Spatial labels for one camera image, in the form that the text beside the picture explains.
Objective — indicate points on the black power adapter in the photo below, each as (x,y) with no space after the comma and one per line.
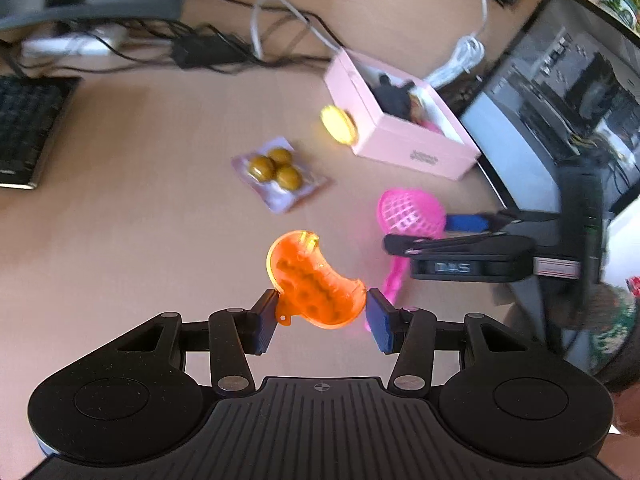
(207,50)

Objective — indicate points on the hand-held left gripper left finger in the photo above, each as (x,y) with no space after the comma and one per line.
(262,325)

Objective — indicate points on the green patterned mug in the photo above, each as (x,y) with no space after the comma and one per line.
(620,7)

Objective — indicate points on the black keyboard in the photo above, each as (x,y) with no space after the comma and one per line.
(25,125)

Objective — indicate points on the packet of three olives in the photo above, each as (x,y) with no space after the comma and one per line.
(277,170)

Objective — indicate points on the pink cardboard box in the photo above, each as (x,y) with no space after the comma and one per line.
(400,145)

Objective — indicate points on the yellow round toy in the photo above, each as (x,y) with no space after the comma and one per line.
(339,124)

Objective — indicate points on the orange plastic mold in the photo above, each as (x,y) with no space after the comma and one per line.
(310,285)

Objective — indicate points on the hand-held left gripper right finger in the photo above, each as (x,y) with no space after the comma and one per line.
(380,325)

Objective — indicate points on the black plush toy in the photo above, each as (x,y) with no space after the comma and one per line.
(392,97)

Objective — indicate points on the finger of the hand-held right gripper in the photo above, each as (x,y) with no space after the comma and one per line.
(400,245)
(465,222)

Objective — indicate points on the pink plastic strainer scoop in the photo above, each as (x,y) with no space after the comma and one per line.
(405,212)

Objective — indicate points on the white power strip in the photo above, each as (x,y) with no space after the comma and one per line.
(70,44)

